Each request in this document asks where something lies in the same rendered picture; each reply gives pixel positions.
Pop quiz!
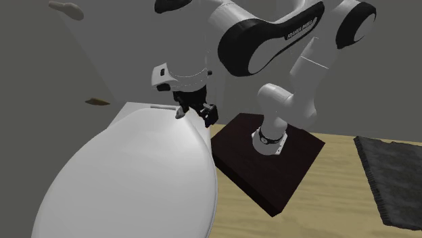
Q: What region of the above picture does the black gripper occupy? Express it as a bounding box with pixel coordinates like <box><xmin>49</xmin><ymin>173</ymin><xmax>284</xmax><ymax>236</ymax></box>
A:
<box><xmin>172</xmin><ymin>85</ymin><xmax>219</xmax><ymax>128</ymax></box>

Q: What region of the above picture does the white toilet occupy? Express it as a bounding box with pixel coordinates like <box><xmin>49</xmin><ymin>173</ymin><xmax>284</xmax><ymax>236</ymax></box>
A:
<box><xmin>31</xmin><ymin>101</ymin><xmax>218</xmax><ymax>238</ymax></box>

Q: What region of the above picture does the dark brown robot stand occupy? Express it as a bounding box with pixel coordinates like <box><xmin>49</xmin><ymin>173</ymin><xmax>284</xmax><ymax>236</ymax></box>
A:
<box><xmin>210</xmin><ymin>112</ymin><xmax>326</xmax><ymax>218</ymax></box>

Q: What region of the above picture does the flat beige piece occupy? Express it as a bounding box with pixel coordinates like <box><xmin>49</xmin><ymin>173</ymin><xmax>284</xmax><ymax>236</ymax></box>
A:
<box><xmin>85</xmin><ymin>97</ymin><xmax>111</xmax><ymax>107</ymax></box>

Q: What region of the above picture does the dark grey floor mat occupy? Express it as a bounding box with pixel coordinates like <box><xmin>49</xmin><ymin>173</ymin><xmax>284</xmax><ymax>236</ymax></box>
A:
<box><xmin>353</xmin><ymin>135</ymin><xmax>422</xmax><ymax>231</ymax></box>

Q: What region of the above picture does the beige lever handle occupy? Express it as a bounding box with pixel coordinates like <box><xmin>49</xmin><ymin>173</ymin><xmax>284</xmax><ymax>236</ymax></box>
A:
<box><xmin>48</xmin><ymin>0</ymin><xmax>85</xmax><ymax>22</ymax></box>

